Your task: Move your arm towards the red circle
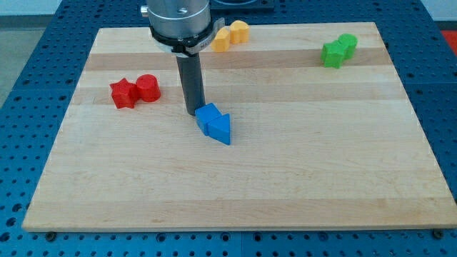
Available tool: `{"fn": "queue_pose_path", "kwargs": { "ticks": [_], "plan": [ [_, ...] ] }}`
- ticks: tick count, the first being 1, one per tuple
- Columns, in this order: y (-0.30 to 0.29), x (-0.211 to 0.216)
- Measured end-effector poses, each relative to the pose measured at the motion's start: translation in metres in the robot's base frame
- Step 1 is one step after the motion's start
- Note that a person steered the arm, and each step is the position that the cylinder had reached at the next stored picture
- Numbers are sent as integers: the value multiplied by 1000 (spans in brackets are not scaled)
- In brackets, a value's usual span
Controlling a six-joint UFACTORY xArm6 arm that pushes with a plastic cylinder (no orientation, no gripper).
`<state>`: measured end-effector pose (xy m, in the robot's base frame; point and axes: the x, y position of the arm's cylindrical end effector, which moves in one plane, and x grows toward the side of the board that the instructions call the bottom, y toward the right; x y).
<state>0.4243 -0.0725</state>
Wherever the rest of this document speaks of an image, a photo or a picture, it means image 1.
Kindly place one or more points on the wooden board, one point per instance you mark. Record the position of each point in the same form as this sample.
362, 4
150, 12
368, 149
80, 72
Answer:
312, 148

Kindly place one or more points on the yellow pentagon block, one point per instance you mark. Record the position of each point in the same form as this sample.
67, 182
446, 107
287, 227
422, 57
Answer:
222, 41

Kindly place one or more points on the green star block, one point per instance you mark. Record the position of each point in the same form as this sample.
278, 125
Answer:
333, 54

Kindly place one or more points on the red star block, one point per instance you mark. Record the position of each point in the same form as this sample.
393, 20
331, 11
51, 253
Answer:
124, 94

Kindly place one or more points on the blue triangle block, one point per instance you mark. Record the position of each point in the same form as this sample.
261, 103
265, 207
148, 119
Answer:
220, 129

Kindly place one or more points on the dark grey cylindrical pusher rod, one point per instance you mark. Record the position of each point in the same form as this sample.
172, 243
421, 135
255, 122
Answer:
191, 82

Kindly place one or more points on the green cylinder block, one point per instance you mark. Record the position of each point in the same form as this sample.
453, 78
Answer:
349, 41

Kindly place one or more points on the yellow heart block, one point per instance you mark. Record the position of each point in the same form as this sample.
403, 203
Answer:
240, 32

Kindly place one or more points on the red cylinder block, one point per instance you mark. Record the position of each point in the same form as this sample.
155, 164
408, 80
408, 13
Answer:
148, 88

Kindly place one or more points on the blue cube block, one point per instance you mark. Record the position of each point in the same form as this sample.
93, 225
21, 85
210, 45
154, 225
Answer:
204, 115

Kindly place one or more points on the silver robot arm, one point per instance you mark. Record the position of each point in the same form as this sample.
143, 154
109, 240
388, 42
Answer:
181, 27

